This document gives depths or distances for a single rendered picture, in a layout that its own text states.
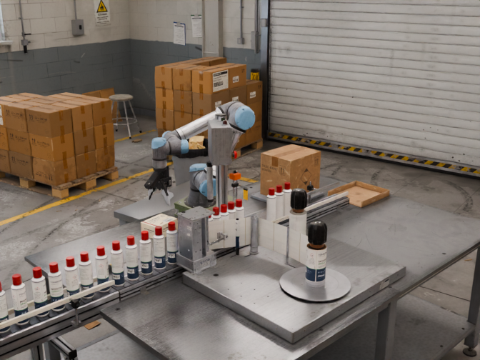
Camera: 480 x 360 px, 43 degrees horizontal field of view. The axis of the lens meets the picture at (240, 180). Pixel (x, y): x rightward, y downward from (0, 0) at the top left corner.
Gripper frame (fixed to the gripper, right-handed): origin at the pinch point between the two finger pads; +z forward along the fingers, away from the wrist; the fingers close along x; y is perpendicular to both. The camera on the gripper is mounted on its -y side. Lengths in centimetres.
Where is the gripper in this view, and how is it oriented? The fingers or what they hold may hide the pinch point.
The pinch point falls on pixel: (158, 203)
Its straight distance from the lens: 326.1
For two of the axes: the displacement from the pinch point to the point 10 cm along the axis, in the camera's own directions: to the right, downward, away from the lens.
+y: 5.9, -2.5, 7.7
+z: -0.1, 9.5, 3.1
